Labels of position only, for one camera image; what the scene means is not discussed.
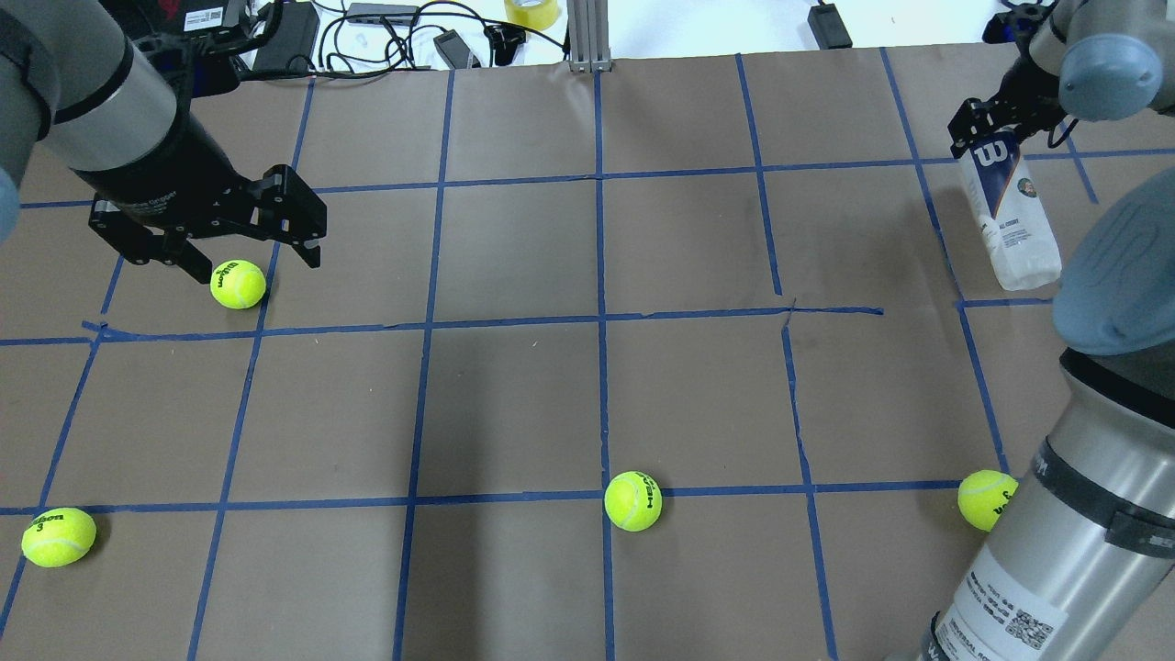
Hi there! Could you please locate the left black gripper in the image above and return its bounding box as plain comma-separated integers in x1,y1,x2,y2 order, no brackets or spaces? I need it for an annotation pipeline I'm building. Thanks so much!
87,139,328,286

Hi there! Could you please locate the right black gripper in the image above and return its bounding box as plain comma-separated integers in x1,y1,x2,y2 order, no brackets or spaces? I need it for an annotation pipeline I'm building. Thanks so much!
948,55,1079,156

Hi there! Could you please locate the clear tennis ball can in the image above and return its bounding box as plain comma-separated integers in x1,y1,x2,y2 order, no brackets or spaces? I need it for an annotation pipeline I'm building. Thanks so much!
956,129,1062,290

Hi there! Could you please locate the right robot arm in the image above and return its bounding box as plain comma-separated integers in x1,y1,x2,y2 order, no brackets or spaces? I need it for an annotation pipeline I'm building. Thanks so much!
895,1,1171,660

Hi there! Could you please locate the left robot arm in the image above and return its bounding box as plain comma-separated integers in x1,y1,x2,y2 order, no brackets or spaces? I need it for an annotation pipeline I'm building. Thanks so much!
1,1,328,284

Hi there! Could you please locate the tennis ball near left side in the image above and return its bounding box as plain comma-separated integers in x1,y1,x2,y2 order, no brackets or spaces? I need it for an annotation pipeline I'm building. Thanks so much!
209,259,268,310

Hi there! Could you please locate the tennis ball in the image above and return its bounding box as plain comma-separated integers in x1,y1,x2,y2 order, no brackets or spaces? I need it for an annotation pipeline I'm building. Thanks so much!
21,507,98,568
604,470,664,532
209,259,268,310
956,468,1019,532

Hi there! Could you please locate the tennis ball far left side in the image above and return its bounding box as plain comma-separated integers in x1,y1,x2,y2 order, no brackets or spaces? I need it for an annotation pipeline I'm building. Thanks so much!
21,507,98,568

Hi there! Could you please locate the tennis ball right side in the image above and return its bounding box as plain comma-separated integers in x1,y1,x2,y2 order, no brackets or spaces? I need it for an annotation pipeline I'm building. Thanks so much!
956,468,1019,532

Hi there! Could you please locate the tennis ball centre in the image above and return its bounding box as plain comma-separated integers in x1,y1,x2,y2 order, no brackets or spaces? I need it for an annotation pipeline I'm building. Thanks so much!
604,470,664,532

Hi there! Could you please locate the black power adapter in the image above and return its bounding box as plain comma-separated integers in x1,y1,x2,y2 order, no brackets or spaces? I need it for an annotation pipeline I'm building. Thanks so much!
251,4,318,73

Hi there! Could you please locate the black power brick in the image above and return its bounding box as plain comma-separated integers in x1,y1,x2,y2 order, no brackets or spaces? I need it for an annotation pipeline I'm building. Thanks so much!
807,1,855,50

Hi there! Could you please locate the grey usb hub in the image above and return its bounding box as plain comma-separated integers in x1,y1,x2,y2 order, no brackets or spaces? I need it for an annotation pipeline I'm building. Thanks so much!
344,4,419,27

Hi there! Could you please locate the yellow tape roll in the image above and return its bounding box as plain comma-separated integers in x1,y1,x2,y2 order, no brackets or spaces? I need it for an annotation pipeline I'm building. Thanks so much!
503,0,560,32

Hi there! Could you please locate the aluminium frame post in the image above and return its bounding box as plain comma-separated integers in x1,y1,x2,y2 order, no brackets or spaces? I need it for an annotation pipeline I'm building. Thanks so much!
566,0,613,73

